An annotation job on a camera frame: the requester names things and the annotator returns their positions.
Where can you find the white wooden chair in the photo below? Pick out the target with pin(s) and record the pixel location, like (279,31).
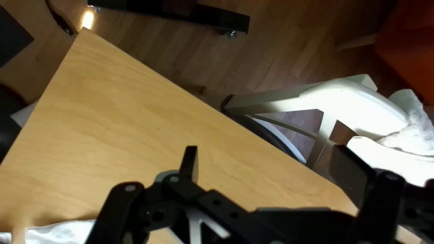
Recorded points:
(343,102)

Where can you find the white cloth on chair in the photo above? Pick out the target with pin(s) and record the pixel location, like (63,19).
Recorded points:
(415,126)

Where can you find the black metal bar foot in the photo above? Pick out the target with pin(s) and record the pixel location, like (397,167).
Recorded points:
(180,11)

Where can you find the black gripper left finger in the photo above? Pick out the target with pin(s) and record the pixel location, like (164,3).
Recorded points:
(135,212)

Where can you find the round dark disc white rim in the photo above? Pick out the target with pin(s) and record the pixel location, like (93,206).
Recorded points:
(275,133)

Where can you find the orange armchair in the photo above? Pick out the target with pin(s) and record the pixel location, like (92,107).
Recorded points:
(408,41)

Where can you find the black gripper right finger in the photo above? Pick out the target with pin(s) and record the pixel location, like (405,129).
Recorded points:
(384,198)

